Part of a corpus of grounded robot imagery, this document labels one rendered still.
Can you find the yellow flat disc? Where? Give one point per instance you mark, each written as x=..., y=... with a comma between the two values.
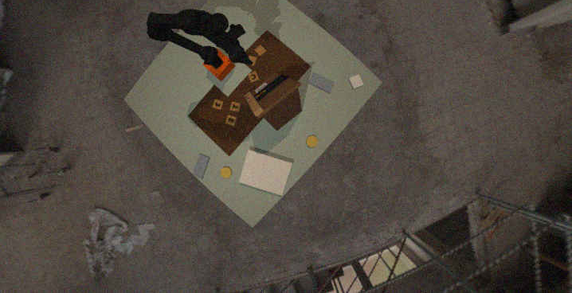
x=312, y=141
x=226, y=172

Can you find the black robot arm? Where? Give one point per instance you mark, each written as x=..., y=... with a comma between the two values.
x=193, y=22

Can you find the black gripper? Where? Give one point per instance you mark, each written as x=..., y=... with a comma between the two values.
x=235, y=51

